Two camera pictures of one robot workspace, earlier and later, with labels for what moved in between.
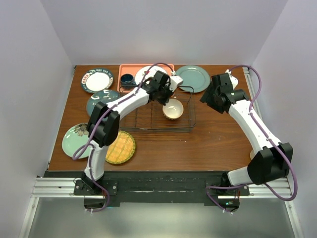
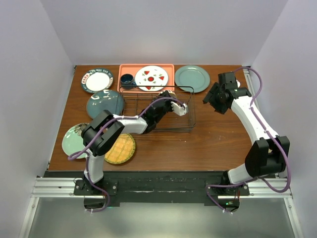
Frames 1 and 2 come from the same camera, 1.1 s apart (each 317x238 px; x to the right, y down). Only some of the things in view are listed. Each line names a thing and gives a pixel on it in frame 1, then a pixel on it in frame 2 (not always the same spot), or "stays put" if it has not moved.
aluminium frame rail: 265,188 stays put
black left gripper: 164,101 to 168,101
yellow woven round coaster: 122,150 stays put
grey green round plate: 196,76 stays put
